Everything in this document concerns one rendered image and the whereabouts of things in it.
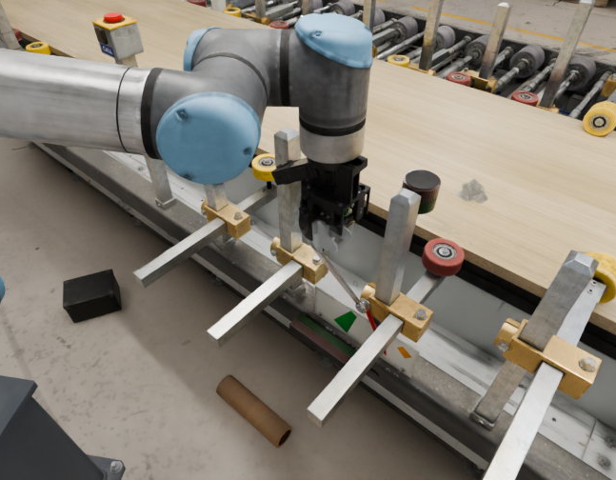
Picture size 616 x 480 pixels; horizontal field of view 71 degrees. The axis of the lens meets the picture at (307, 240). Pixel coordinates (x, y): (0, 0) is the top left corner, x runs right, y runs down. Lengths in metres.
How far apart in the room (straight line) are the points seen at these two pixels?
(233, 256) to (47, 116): 0.77
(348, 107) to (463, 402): 0.65
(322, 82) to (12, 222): 2.41
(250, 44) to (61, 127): 0.22
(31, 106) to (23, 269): 2.02
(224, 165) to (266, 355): 1.42
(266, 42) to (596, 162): 1.01
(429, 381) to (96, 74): 0.80
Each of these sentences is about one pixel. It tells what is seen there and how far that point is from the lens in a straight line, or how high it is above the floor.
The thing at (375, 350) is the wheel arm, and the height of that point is 0.86.
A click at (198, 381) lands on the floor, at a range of 1.79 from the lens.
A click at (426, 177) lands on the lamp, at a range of 0.74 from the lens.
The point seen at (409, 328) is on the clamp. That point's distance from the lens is 0.85.
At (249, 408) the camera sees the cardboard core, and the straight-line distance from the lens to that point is 1.62.
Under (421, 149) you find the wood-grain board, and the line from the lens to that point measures 1.24.
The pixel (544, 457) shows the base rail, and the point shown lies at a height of 0.70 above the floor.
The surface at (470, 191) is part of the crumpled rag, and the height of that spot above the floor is 0.92.
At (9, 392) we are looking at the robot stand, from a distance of 1.25.
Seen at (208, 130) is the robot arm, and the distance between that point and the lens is 0.42.
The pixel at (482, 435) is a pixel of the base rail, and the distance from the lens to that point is 0.96.
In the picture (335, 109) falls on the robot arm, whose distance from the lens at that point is 0.55.
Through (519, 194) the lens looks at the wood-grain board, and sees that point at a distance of 1.15.
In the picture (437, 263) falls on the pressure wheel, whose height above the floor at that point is 0.91.
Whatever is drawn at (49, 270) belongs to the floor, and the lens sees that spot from 2.40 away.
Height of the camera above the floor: 1.54
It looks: 44 degrees down
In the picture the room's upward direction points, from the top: straight up
